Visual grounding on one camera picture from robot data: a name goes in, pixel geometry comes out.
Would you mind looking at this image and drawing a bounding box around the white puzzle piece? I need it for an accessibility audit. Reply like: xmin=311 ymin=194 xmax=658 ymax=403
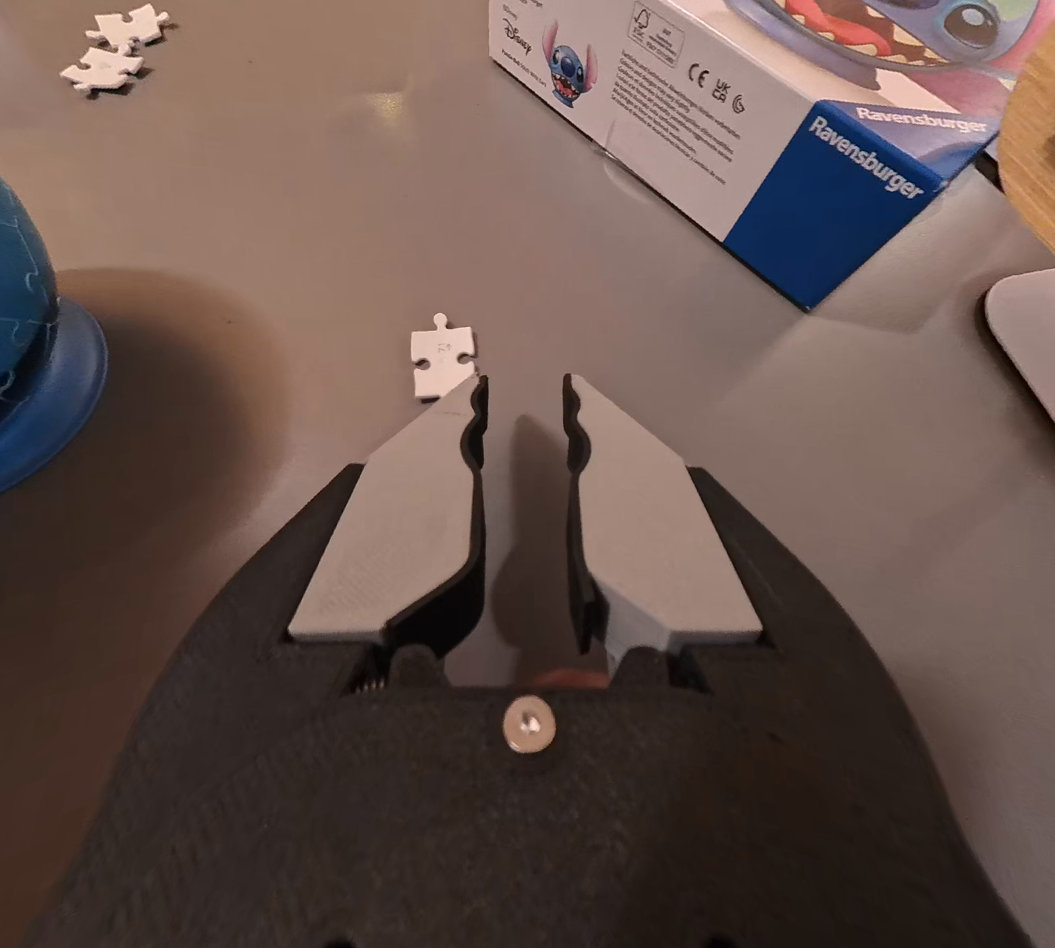
xmin=59 ymin=48 xmax=146 ymax=98
xmin=410 ymin=313 xmax=477 ymax=401
xmin=86 ymin=2 xmax=171 ymax=48

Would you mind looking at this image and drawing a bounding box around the white document stand base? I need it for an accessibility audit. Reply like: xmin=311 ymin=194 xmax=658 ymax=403
xmin=986 ymin=274 xmax=1055 ymax=423

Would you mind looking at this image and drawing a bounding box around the blue round ball stand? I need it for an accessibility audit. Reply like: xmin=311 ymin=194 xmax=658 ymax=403
xmin=0 ymin=297 xmax=110 ymax=496

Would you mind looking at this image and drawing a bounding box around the printed cardboard puzzle box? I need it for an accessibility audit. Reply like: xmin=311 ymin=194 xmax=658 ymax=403
xmin=488 ymin=0 xmax=1055 ymax=312

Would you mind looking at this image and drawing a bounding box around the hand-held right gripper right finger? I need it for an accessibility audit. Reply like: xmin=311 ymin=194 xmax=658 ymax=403
xmin=562 ymin=373 xmax=763 ymax=679

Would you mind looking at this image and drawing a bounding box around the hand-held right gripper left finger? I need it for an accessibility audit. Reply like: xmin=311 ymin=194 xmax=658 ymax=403
xmin=287 ymin=375 xmax=490 ymax=666

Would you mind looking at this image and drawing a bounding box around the instruction sheet on stand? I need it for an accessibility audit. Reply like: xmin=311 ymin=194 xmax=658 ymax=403
xmin=996 ymin=43 xmax=1055 ymax=254

